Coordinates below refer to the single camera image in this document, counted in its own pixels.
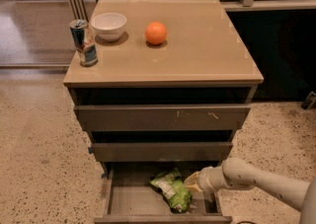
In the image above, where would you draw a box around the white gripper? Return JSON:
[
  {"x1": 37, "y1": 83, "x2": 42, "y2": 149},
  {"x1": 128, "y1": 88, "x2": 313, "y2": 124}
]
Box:
[{"x1": 184, "y1": 167, "x2": 227, "y2": 193}]

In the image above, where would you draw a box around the green rice chip bag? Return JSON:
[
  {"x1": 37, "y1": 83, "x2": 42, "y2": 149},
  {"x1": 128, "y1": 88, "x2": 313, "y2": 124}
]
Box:
[{"x1": 150, "y1": 168, "x2": 193, "y2": 213}]

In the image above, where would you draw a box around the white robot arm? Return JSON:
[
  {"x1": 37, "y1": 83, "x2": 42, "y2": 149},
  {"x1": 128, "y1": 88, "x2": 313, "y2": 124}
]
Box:
[{"x1": 184, "y1": 157, "x2": 316, "y2": 224}]

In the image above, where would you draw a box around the middle grey drawer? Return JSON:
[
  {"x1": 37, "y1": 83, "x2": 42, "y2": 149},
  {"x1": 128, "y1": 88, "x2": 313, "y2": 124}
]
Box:
[{"x1": 89, "y1": 142, "x2": 232, "y2": 162}]

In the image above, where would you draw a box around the bottom grey open drawer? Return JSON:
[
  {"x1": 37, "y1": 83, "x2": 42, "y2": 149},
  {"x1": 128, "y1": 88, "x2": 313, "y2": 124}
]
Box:
[{"x1": 94, "y1": 162, "x2": 232, "y2": 224}]

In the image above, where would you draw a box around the top grey drawer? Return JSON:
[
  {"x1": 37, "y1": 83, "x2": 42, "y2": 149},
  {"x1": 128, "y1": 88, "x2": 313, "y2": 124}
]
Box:
[{"x1": 74, "y1": 105, "x2": 250, "y2": 131}]

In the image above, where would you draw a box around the grey drawer cabinet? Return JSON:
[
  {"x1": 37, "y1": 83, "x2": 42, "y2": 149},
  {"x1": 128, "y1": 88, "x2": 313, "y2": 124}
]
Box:
[{"x1": 62, "y1": 0, "x2": 265, "y2": 224}]

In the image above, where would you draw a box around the dark object on floor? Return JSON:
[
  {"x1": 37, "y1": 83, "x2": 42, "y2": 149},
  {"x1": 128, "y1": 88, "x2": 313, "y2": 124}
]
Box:
[{"x1": 301, "y1": 91, "x2": 316, "y2": 110}]

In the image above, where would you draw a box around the orange fruit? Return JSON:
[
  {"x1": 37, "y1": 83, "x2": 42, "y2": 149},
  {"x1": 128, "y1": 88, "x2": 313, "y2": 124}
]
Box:
[{"x1": 145, "y1": 22, "x2": 167, "y2": 45}]

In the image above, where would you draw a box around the blue silver drink can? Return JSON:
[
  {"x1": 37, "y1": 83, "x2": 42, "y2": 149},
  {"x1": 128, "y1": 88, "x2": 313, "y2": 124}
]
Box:
[{"x1": 69, "y1": 19, "x2": 98, "y2": 67}]

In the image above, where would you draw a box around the white ceramic bowl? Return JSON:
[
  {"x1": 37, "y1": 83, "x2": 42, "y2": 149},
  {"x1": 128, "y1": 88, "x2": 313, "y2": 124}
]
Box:
[{"x1": 91, "y1": 13, "x2": 127, "y2": 41}]

